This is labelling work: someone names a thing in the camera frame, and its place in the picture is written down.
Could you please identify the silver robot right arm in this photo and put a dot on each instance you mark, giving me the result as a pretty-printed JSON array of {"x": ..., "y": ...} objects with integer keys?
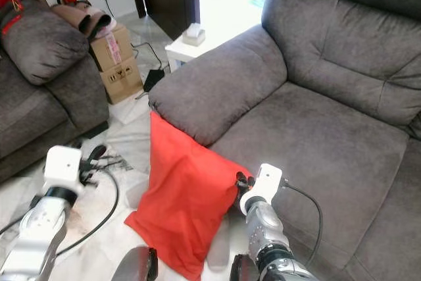
[{"x": 266, "y": 235}]

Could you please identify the silver robot right leg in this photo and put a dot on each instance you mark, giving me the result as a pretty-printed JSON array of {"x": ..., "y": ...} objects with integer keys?
[{"x": 243, "y": 269}]

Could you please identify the brown rolled mat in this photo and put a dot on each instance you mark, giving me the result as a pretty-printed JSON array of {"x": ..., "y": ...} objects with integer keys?
[{"x": 82, "y": 18}]

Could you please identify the cardboard box with black symbols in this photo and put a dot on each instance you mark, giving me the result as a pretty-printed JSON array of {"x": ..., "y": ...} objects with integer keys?
[{"x": 123, "y": 80}]

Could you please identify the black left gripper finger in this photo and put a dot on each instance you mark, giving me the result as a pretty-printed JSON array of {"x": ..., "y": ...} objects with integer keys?
[
  {"x": 77, "y": 143},
  {"x": 99, "y": 153}
]

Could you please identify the silver robot leg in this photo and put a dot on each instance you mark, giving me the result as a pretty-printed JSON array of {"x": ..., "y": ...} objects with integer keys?
[
  {"x": 135, "y": 264},
  {"x": 243, "y": 269}
]

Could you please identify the cardboard box with pink label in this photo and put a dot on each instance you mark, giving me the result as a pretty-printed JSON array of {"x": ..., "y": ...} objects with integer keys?
[{"x": 113, "y": 47}]

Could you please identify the grey fabric sofa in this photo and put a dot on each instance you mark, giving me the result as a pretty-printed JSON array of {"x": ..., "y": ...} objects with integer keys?
[
  {"x": 322, "y": 123},
  {"x": 33, "y": 110}
]

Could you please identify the black power adapter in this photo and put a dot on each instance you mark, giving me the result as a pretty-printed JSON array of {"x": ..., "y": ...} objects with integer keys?
[{"x": 152, "y": 79}]

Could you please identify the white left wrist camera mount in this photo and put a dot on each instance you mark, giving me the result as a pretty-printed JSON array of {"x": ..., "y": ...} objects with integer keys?
[{"x": 62, "y": 168}]

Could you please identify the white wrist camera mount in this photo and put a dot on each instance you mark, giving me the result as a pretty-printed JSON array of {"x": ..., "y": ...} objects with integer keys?
[
  {"x": 266, "y": 182},
  {"x": 62, "y": 168}
]

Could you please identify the white paper sheet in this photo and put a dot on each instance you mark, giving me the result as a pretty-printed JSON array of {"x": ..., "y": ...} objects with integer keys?
[{"x": 130, "y": 110}]

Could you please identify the red pillow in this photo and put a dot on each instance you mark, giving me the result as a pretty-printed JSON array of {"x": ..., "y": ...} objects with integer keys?
[{"x": 184, "y": 195}]

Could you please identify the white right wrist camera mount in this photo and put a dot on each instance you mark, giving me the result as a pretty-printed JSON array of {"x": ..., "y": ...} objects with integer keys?
[{"x": 266, "y": 182}]

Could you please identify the silver robot left leg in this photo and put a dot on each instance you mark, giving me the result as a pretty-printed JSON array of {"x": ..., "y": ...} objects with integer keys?
[{"x": 135, "y": 264}]

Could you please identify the small white tissue box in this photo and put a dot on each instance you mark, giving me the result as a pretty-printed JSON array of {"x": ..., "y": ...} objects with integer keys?
[{"x": 194, "y": 34}]

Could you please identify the white side table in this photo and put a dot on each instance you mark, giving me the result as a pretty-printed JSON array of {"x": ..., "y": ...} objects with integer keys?
[{"x": 227, "y": 31}]

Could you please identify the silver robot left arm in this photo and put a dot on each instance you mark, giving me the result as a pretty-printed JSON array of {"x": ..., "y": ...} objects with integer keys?
[{"x": 39, "y": 235}]

